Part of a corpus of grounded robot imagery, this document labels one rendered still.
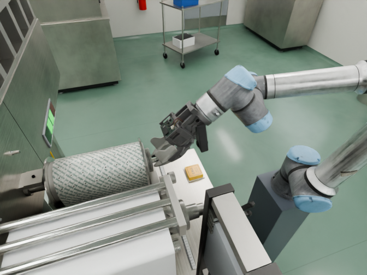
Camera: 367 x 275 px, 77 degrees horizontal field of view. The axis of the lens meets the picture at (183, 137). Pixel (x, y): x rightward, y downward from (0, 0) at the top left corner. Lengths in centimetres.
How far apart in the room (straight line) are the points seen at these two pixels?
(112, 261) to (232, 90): 44
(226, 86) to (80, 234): 44
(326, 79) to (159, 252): 64
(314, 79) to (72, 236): 71
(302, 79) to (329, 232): 167
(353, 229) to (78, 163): 214
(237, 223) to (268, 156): 218
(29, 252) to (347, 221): 225
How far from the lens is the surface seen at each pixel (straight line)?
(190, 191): 107
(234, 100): 61
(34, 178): 74
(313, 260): 211
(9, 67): 93
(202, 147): 69
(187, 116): 62
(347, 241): 231
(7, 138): 75
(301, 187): 93
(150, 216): 40
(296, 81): 77
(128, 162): 66
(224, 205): 41
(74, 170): 68
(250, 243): 39
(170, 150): 65
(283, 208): 111
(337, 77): 80
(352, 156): 83
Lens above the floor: 179
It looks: 43 degrees down
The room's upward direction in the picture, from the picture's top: straight up
